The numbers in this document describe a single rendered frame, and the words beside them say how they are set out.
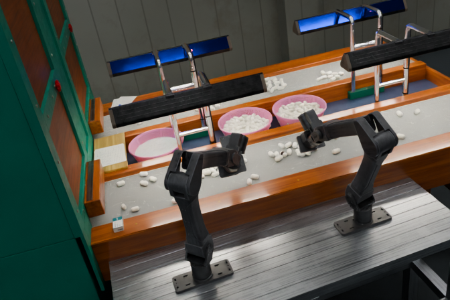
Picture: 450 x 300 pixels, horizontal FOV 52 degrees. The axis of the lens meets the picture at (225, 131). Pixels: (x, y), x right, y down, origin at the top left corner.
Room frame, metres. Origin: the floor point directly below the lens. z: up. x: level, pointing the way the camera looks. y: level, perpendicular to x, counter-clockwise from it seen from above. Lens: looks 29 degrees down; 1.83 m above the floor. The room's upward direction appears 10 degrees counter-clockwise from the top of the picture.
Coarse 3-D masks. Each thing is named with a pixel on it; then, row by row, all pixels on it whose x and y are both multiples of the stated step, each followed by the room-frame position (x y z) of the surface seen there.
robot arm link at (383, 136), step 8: (376, 136) 1.18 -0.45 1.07; (384, 136) 1.18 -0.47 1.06; (392, 136) 1.18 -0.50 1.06; (384, 144) 1.16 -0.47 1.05; (392, 144) 1.17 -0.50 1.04; (384, 152) 1.19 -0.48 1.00; (368, 160) 1.19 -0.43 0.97; (376, 160) 1.16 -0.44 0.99; (360, 168) 1.23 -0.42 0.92; (368, 168) 1.20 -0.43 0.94; (376, 168) 1.19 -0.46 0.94; (360, 176) 1.23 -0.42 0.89; (368, 176) 1.20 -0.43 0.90; (352, 184) 1.25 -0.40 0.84; (360, 184) 1.23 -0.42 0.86; (368, 184) 1.22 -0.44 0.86; (352, 192) 1.25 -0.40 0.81; (360, 192) 1.22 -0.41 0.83; (368, 192) 1.24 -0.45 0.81; (360, 200) 1.23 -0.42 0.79
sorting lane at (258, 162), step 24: (408, 120) 1.77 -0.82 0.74; (432, 120) 1.74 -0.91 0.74; (264, 144) 1.78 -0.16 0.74; (336, 144) 1.68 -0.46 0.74; (360, 144) 1.65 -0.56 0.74; (264, 168) 1.59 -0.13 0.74; (288, 168) 1.56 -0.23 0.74; (312, 168) 1.53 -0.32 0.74; (120, 192) 1.59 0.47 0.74; (144, 192) 1.56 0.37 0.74; (168, 192) 1.53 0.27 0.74; (216, 192) 1.48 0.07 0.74; (96, 216) 1.45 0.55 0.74
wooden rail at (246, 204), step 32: (352, 160) 1.50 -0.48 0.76; (384, 160) 1.47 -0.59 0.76; (416, 160) 1.46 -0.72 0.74; (448, 160) 1.48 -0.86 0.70; (224, 192) 1.44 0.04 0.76; (256, 192) 1.40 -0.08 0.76; (288, 192) 1.38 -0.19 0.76; (320, 192) 1.40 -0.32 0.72; (128, 224) 1.34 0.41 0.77; (160, 224) 1.31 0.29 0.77; (224, 224) 1.34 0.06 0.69; (96, 256) 1.27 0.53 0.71
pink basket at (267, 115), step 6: (240, 108) 2.11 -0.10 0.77; (246, 108) 2.11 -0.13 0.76; (252, 108) 2.10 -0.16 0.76; (258, 108) 2.08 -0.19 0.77; (228, 114) 2.09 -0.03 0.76; (234, 114) 2.10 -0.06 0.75; (240, 114) 2.10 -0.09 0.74; (246, 114) 2.10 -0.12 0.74; (258, 114) 2.07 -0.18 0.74; (264, 114) 2.05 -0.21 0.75; (270, 114) 2.00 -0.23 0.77; (222, 120) 2.05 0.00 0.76; (228, 120) 2.07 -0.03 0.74; (270, 120) 1.98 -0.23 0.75; (222, 126) 2.02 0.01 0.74; (222, 132) 1.95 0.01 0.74; (228, 132) 1.89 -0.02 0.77; (252, 132) 1.85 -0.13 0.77
